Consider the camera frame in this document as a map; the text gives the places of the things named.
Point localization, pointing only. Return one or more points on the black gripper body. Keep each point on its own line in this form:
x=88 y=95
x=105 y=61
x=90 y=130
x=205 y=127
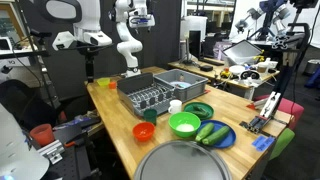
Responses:
x=89 y=58

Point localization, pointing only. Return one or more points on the light green cucumber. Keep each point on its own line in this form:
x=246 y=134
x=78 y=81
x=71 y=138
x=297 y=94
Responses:
x=216 y=135
x=205 y=131

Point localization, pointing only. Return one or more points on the white rounded robot base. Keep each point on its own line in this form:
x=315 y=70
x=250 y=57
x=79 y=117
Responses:
x=16 y=150

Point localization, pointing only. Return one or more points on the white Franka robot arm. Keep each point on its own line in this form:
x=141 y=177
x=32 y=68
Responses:
x=88 y=13

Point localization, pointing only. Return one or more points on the dark green cucumber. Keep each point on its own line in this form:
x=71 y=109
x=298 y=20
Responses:
x=199 y=112

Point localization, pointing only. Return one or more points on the gray round metal tray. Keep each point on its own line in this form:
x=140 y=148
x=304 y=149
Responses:
x=181 y=161

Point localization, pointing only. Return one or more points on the yellow-green small bowl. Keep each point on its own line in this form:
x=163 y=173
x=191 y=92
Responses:
x=103 y=82

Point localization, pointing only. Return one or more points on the small orange cup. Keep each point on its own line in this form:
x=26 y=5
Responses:
x=112 y=85

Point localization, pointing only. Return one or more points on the gray dish rack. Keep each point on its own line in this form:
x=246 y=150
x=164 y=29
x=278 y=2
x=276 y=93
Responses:
x=133 y=85

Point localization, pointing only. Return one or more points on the black office chair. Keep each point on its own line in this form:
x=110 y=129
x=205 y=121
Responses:
x=23 y=103

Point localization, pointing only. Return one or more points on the dark green plastic cup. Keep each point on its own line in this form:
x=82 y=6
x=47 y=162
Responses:
x=150 y=116

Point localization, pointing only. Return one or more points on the red plastic cup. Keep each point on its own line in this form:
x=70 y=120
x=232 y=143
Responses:
x=42 y=135

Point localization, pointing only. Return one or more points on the orange plastic bowl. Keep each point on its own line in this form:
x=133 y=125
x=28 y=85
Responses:
x=143 y=131

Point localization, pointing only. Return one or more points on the light blue plate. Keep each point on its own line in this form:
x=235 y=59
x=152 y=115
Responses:
x=180 y=84

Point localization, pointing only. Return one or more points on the white mug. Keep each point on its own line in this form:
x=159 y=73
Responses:
x=175 y=106

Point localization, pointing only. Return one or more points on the bright green plastic bowl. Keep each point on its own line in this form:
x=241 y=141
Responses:
x=176 y=119

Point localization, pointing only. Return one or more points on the gray plastic bin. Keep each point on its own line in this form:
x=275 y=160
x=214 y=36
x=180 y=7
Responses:
x=193 y=90

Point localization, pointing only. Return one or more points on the dark green plastic plate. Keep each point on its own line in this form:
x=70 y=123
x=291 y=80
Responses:
x=190 y=107

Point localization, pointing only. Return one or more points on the white powder in bowl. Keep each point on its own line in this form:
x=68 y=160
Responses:
x=185 y=127

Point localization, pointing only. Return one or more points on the black monitor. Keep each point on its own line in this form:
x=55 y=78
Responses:
x=195 y=43

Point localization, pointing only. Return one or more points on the white cabinet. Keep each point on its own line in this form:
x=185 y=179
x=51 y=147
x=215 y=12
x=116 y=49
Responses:
x=195 y=23

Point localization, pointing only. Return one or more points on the small black box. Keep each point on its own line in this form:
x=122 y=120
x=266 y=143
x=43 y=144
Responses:
x=206 y=68

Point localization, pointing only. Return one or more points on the black keyboard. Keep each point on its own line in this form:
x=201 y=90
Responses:
x=213 y=61

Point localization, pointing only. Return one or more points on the yellow rubber duck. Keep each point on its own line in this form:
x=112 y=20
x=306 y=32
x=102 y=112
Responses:
x=225 y=73

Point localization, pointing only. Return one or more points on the white bowl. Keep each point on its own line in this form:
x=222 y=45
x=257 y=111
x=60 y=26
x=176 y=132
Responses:
x=237 y=69

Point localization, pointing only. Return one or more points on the blue plastic plate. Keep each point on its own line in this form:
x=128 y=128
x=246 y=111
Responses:
x=226 y=141

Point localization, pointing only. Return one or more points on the gray open laptop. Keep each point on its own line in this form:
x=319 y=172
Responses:
x=241 y=50

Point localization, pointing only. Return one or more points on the black white headset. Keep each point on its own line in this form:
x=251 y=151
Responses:
x=250 y=75

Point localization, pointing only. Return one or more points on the blue background robot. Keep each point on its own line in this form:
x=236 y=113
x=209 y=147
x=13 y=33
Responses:
x=266 y=16

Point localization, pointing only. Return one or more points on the pink stool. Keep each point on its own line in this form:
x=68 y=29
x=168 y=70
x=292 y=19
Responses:
x=291 y=108

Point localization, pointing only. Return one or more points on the green chair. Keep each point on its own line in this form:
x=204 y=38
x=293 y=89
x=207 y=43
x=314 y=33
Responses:
x=283 y=141

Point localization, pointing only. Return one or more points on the gray trash can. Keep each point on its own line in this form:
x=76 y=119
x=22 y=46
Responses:
x=312 y=66

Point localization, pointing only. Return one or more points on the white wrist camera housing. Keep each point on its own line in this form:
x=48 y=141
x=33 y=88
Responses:
x=66 y=40

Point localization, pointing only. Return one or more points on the black camera tripod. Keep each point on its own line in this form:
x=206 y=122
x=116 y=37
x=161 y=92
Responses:
x=41 y=33

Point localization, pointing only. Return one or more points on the aluminium extrusion bracket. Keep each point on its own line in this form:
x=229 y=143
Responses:
x=51 y=151

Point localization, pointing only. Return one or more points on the aluminium rail clamp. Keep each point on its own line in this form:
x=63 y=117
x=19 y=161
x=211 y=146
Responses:
x=266 y=110

